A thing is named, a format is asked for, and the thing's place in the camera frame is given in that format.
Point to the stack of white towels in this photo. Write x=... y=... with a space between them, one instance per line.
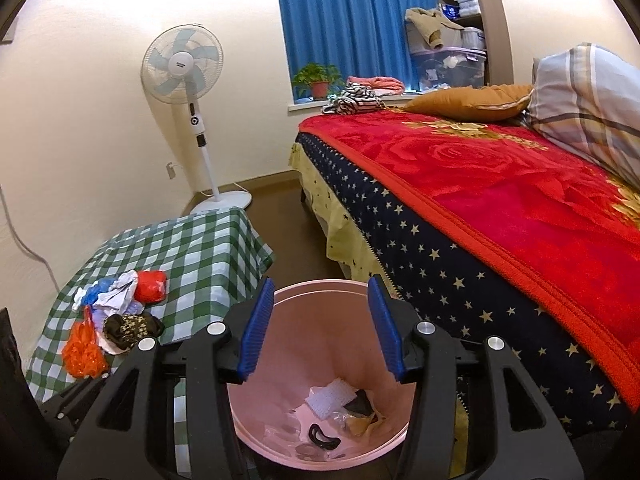
x=467 y=2

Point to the blue white package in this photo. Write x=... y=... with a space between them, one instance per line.
x=450 y=11

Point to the white bubble wrap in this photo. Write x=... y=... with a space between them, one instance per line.
x=327 y=397

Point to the orange plastic bag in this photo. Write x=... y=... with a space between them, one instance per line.
x=82 y=355

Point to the plaid pillow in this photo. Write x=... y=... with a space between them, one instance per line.
x=590 y=100

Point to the pink folded clothes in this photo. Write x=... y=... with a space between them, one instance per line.
x=380 y=84

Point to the black packet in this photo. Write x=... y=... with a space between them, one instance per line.
x=357 y=405

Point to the black hair clip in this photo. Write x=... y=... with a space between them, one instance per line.
x=316 y=435

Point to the green checked tablecloth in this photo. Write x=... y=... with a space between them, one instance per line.
x=200 y=255

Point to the white standing fan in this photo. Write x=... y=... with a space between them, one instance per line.
x=180 y=65

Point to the small clear storage box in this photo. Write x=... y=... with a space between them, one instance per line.
x=472 y=39

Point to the beige jacket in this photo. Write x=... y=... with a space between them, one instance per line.
x=430 y=25

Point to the potted green plant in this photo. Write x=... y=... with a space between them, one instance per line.
x=320 y=89

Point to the red floral blanket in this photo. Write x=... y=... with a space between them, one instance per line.
x=500 y=200

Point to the large clear storage box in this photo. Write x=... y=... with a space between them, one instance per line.
x=465 y=72

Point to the red plastic bag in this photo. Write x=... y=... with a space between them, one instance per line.
x=150 y=287

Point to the pink plastic bin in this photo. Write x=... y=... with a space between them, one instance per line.
x=320 y=340

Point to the yellow bed sheet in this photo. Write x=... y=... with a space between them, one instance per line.
x=340 y=230

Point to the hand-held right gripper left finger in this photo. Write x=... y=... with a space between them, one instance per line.
x=257 y=330

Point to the striped clothes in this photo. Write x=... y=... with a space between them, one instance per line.
x=352 y=100

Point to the white wall plug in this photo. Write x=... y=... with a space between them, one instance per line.
x=171 y=170

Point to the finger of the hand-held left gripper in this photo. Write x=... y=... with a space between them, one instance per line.
x=70 y=402

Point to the white paper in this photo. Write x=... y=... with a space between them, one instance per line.
x=117 y=295

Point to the orange pillow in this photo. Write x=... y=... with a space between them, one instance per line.
x=465 y=102

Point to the blue curtain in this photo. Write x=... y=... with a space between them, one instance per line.
x=350 y=20

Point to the blue plastic bag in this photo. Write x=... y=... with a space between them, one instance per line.
x=97 y=292

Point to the grey bookshelf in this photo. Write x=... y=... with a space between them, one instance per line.
x=500 y=35

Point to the bed with star blanket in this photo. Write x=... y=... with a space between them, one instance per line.
x=450 y=285

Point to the dark patterned cloth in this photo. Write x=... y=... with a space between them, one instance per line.
x=130 y=330

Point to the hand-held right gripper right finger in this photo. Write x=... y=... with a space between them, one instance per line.
x=382 y=330

